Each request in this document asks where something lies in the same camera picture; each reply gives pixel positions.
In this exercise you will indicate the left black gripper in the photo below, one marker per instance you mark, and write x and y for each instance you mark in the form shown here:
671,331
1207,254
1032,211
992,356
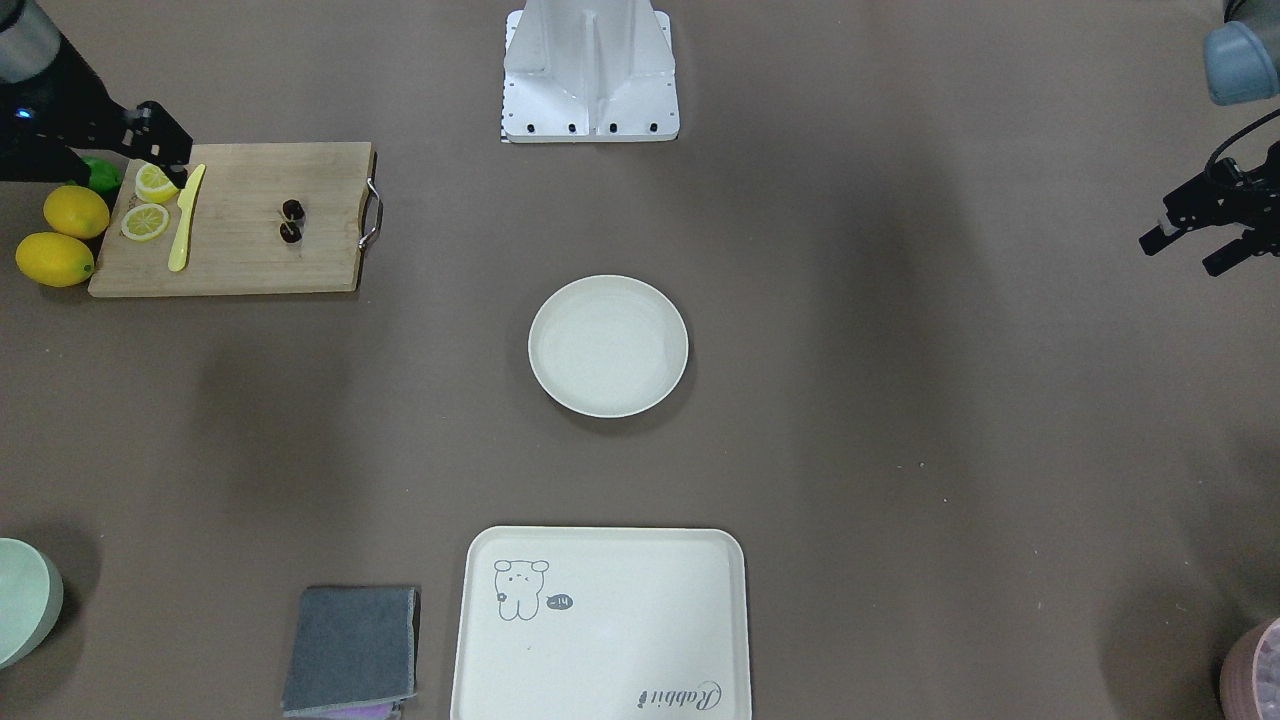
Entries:
1203,200

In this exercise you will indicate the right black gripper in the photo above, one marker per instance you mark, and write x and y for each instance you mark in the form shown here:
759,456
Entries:
72,104

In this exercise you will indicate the white column pedestal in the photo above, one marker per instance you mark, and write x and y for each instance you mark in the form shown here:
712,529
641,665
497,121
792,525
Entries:
589,72

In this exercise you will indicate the grey folded cloth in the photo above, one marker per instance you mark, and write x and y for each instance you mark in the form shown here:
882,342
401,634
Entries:
354,652

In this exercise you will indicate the cream round plate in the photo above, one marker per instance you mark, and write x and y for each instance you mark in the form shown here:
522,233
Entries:
608,346

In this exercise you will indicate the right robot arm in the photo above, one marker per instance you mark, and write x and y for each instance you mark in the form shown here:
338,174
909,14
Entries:
25,23

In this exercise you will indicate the wooden cutting board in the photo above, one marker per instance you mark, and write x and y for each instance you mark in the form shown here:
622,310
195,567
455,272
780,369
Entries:
235,245

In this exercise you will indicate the green lime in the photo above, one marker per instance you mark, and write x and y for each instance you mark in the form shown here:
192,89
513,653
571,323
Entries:
105,177

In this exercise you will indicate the mint green bowl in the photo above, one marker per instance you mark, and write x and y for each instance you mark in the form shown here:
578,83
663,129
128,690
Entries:
32,593

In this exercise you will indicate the yellow plastic knife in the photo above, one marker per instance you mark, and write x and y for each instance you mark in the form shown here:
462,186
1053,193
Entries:
178,257

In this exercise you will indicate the pink bowl with ice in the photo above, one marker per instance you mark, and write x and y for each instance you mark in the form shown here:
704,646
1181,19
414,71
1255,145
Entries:
1249,676

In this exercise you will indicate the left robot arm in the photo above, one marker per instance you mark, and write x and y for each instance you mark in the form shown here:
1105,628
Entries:
1241,64

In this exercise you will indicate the cream rabbit tray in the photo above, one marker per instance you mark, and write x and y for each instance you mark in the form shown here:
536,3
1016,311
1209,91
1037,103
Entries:
603,623

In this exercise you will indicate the lemon slice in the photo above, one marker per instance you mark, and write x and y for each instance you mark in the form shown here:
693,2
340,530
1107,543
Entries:
152,185
145,222

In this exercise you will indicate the yellow lemon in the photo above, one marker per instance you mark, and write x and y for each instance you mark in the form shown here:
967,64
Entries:
76,211
55,259

